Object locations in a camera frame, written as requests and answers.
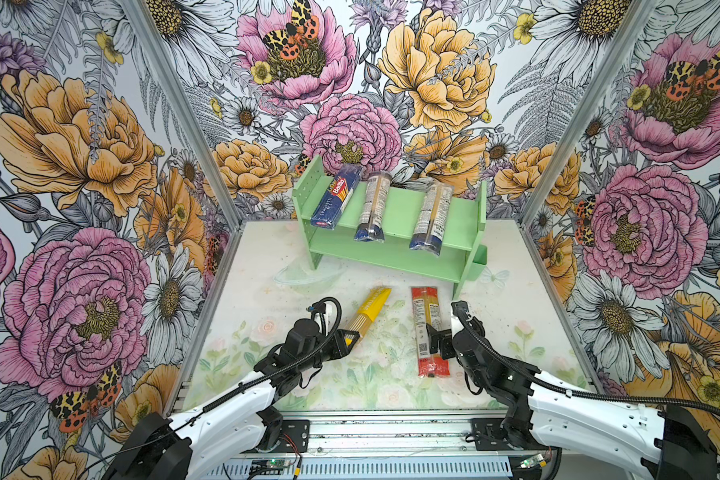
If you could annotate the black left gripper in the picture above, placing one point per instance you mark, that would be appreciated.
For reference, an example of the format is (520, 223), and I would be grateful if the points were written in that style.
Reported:
(343, 349)

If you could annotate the blue Barilla spaghetti box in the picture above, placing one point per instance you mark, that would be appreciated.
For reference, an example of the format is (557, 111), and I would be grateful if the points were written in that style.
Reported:
(336, 197)

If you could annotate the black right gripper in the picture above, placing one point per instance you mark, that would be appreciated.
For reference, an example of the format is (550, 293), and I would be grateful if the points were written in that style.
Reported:
(445, 338)

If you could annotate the aluminium right corner post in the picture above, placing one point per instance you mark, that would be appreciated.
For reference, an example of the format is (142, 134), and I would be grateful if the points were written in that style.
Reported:
(626, 36)

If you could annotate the clear labelled spaghetti bag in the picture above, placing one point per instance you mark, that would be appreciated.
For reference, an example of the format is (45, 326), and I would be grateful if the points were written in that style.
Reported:
(429, 229)

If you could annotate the aluminium corner post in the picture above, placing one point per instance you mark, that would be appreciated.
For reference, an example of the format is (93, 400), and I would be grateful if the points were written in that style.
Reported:
(626, 36)
(162, 64)

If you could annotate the red spaghetti bag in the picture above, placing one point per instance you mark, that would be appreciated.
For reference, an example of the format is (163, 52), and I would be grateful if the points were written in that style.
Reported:
(428, 333)

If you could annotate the green circuit board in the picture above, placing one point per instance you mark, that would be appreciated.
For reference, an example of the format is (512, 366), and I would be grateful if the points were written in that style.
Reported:
(267, 467)

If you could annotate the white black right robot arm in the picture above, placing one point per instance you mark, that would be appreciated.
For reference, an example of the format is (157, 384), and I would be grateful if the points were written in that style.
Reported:
(547, 413)

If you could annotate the aluminium left corner post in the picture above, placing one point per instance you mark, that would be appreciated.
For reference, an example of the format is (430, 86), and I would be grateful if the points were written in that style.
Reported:
(162, 64)

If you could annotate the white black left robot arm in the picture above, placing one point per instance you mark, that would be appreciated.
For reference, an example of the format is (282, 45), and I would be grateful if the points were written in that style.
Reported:
(189, 444)

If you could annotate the yellow spaghetti bag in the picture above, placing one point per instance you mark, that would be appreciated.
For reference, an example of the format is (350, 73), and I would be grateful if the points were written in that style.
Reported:
(366, 315)

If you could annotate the green two-tier shelf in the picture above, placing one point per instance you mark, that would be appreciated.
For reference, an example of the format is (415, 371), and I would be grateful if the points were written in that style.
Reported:
(463, 255)

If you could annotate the aluminium front rail base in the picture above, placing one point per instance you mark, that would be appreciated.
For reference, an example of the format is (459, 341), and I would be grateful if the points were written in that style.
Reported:
(406, 445)

